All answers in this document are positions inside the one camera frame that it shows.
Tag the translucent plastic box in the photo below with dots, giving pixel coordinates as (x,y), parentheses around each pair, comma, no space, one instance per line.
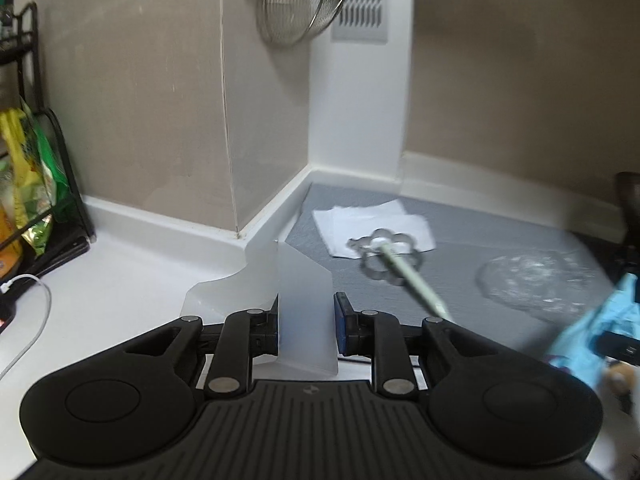
(279,274)

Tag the grey wall vent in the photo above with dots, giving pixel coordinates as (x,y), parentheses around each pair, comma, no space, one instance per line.
(362,21)

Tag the clear plastic wrap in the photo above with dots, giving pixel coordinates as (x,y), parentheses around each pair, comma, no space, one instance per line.
(555,287)

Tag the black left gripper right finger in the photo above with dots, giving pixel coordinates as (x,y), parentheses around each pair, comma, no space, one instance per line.
(488,401)

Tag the green toothbrush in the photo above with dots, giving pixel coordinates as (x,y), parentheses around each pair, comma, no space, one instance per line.
(416,282)

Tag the yellow green snack bag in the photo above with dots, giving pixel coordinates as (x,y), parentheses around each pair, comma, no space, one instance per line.
(34,186)

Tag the white paper napkin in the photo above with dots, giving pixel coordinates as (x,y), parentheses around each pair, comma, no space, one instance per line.
(339,225)

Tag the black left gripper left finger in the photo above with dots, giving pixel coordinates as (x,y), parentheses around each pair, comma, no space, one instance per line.
(124,404)

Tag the grey counter mat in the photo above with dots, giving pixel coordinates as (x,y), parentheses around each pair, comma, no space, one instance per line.
(465,241)

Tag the black wire spice rack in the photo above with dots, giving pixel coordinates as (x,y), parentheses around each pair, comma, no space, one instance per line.
(72,233)

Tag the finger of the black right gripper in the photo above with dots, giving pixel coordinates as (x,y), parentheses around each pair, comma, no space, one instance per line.
(618,347)

